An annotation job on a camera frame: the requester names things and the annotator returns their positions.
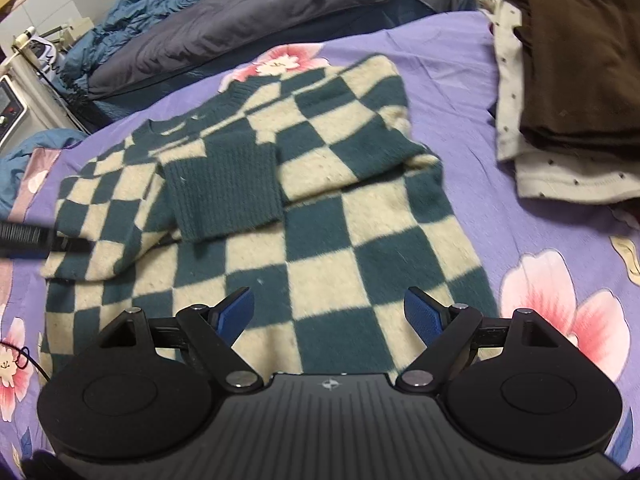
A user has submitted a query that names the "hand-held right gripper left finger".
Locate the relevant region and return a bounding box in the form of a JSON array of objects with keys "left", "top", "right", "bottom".
[{"left": 97, "top": 287, "right": 261, "bottom": 393}]

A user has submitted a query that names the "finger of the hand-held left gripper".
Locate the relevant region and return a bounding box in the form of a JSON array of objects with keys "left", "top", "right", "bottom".
[{"left": 0, "top": 222, "right": 91, "bottom": 261}]

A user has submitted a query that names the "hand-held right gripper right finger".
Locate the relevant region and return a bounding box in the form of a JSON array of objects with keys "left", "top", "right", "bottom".
[{"left": 395, "top": 287, "right": 558, "bottom": 391}]

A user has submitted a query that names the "green cream checkered sweater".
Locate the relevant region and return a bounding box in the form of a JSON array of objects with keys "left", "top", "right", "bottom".
[{"left": 40, "top": 54, "right": 501, "bottom": 376}]

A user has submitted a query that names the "blue bed sheet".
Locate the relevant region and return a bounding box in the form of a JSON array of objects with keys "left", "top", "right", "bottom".
[{"left": 0, "top": 129, "right": 88, "bottom": 213}]

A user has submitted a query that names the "white appliance with control panel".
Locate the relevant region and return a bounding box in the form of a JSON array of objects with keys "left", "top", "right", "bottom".
[{"left": 0, "top": 25, "right": 96, "bottom": 156}]

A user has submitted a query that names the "purple floral blanket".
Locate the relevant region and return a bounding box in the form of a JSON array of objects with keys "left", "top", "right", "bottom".
[{"left": 0, "top": 7, "right": 640, "bottom": 476}]

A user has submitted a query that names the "crumpled blue duvet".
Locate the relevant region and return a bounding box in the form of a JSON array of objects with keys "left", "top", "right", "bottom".
[{"left": 52, "top": 0, "right": 281, "bottom": 96}]

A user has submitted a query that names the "dark grey quilt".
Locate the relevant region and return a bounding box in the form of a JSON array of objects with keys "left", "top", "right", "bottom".
[{"left": 85, "top": 0, "right": 481, "bottom": 101}]

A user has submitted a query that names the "brown folded clothing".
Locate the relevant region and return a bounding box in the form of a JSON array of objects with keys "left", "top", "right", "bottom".
[{"left": 507, "top": 0, "right": 640, "bottom": 161}]

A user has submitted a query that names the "black hair tie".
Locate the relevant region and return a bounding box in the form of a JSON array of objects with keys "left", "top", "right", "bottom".
[{"left": 0, "top": 341, "right": 53, "bottom": 382}]

